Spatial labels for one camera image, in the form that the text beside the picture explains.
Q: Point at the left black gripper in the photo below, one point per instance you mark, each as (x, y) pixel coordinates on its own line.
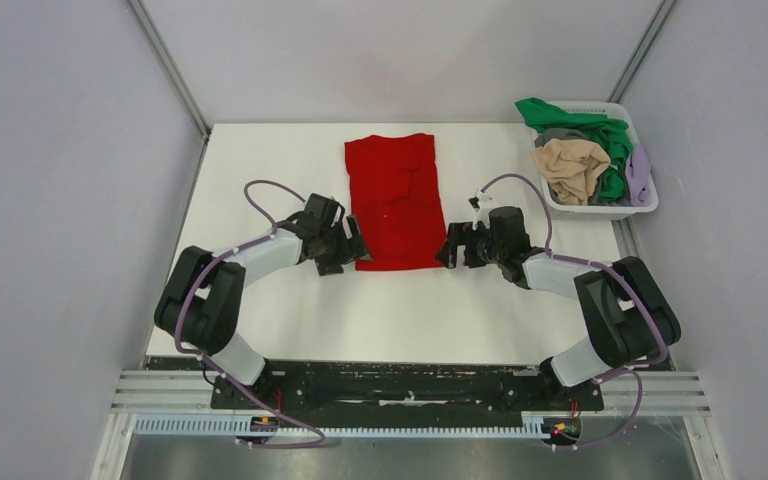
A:
(332, 265)

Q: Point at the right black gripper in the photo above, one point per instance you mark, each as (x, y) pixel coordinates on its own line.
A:
(459, 234)

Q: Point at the red t shirt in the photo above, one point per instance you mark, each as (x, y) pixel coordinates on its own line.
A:
(394, 196)

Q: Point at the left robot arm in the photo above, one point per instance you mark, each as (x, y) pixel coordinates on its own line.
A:
(201, 302)

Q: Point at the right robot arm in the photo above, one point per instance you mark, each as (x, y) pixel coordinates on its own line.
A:
(626, 315)

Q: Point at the beige t shirt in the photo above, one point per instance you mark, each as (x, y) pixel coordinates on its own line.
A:
(572, 168)

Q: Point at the grey t shirt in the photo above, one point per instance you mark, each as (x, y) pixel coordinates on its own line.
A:
(559, 134)

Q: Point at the green t shirt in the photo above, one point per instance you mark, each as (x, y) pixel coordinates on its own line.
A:
(610, 134)

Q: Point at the lilac t shirt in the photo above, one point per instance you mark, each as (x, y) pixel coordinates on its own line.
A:
(637, 173)

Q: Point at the white plastic basket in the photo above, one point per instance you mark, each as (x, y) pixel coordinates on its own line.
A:
(611, 212)

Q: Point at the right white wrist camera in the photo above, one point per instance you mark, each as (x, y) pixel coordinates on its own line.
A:
(482, 204)

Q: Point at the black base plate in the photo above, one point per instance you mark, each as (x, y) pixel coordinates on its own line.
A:
(408, 395)

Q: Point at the white slotted cable duct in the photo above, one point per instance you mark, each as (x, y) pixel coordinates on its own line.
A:
(248, 426)

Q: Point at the aluminium frame rail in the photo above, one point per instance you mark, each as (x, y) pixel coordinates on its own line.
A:
(165, 392)

